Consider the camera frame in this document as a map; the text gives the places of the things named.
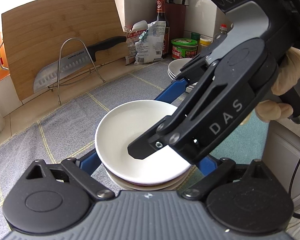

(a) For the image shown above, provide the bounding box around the red cap glass bottle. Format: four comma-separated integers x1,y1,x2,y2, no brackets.
213,24,228,40

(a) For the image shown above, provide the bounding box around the white bowl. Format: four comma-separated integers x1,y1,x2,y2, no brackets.
95,100,191,185

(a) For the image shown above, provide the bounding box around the green lid sauce jar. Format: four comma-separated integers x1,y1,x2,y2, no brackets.
171,38,198,60

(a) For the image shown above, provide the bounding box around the bamboo cutting board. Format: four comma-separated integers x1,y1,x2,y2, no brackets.
1,0,124,101

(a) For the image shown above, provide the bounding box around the gloved right hand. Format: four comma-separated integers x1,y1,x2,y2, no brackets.
255,47,300,122

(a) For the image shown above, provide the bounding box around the wire knife stand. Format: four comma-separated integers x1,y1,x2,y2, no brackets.
33,37,112,105

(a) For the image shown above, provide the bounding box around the grey checked cloth mat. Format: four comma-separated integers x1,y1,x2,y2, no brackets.
0,60,269,239

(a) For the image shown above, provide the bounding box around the dark soy sauce bottle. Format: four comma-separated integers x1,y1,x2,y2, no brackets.
156,0,170,58

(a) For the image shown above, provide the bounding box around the white plate stack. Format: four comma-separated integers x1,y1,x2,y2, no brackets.
167,58,191,80

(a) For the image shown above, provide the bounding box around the yellow lid spice jar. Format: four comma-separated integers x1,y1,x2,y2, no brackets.
197,37,212,54

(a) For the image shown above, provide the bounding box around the wooden knife block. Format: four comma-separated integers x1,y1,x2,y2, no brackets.
165,0,186,54

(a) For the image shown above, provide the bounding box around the santoku knife black handle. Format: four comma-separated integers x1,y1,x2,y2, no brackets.
33,36,126,93

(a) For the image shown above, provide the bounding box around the green cap small jar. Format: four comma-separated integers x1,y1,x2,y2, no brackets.
191,32,200,41

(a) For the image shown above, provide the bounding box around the red white seasoning bag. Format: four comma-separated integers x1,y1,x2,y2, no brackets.
124,20,148,65

